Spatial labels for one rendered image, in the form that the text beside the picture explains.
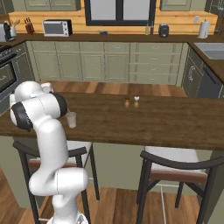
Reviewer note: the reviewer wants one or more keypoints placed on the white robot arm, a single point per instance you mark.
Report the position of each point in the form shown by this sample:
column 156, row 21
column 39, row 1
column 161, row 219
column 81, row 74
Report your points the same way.
column 48, row 137

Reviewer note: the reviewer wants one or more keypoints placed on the clear glass cup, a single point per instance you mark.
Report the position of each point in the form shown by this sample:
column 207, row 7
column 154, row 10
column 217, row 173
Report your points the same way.
column 71, row 120

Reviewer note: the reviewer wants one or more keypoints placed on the brown-capped wooden shaker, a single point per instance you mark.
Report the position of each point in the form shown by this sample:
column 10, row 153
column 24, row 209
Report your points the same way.
column 127, row 101

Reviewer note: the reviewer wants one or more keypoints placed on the white-capped wooden shaker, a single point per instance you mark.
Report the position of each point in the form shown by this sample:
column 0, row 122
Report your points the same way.
column 136, row 101

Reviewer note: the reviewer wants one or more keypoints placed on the green base cupboard run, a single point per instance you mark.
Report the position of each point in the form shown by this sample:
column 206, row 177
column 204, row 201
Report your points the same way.
column 108, row 61

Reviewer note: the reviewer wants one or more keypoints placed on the black stool with white seat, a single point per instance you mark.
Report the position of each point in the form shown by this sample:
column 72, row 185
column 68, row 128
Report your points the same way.
column 76, row 154
column 175, row 166

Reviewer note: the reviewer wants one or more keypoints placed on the small dark dish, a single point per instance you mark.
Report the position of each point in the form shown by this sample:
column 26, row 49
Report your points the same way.
column 103, row 33

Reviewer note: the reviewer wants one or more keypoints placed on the grey bottle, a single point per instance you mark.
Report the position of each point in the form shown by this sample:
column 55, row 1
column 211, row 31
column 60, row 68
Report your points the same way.
column 147, row 29

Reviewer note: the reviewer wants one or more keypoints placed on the dark round kettle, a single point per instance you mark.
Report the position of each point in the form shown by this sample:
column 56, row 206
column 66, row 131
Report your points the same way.
column 163, row 30

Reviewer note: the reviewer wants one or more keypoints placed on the white toaster oven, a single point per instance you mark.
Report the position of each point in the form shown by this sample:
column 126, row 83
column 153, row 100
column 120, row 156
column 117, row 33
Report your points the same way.
column 57, row 28

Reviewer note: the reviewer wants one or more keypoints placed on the black-framed window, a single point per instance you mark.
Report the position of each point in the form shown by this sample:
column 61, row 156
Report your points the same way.
column 120, row 11

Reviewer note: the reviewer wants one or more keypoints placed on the black dishwasher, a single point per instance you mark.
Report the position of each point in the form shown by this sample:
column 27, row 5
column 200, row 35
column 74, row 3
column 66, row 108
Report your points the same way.
column 209, row 84

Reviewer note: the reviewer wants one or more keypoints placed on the black oven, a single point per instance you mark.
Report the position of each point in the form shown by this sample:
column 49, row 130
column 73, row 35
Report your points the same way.
column 6, row 76

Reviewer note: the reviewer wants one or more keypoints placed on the steel sink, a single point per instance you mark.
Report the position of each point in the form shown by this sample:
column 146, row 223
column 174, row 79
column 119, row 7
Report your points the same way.
column 210, row 50

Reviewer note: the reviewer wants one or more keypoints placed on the wooden knife block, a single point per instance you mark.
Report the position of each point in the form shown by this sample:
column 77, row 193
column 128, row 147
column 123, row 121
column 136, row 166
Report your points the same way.
column 29, row 27

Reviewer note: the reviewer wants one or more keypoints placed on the white paper towel roll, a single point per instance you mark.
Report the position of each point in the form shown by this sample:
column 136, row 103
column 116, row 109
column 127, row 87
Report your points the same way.
column 204, row 29

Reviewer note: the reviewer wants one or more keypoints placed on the white utensil pot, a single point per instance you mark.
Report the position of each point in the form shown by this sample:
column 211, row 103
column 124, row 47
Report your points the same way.
column 13, row 30

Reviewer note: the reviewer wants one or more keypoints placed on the grey coffee machine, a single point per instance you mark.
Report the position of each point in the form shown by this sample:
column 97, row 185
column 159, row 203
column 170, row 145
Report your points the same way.
column 4, row 32

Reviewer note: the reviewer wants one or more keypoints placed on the green wall cupboards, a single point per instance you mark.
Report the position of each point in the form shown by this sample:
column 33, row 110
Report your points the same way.
column 52, row 4

